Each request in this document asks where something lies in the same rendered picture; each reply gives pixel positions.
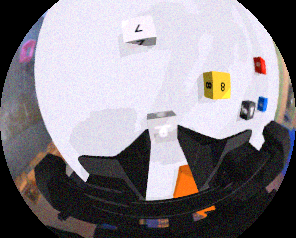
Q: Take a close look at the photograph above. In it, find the yellow digit block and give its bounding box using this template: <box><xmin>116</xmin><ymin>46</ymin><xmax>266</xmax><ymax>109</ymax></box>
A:
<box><xmin>203</xmin><ymin>70</ymin><xmax>231</xmax><ymax>99</ymax></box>

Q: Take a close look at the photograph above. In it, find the blue digit block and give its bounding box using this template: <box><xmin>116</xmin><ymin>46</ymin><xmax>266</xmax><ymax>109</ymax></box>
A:
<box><xmin>256</xmin><ymin>97</ymin><xmax>269</xmax><ymax>113</ymax></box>

